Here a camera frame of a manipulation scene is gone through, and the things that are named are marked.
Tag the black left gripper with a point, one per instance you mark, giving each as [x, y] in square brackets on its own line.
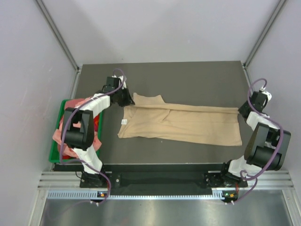
[128, 100]

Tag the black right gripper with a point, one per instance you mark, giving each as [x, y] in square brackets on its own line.
[241, 109]

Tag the beige t shirt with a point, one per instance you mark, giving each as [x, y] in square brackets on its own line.
[151, 117]

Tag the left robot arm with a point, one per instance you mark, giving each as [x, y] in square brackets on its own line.
[78, 130]

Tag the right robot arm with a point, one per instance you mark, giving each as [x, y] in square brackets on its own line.
[262, 144]

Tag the red t shirt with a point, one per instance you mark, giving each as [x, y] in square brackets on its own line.
[69, 153]

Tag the green plastic bin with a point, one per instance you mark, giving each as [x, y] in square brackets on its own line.
[54, 155]

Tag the pink t shirt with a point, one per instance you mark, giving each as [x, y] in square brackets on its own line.
[65, 104]

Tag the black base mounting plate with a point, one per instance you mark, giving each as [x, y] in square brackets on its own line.
[165, 179]

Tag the left aluminium frame post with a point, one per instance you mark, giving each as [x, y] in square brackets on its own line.
[54, 29]

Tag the aluminium frame post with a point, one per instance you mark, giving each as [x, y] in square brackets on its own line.
[265, 31]
[54, 29]

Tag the right aluminium frame post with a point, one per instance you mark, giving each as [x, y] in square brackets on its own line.
[265, 31]

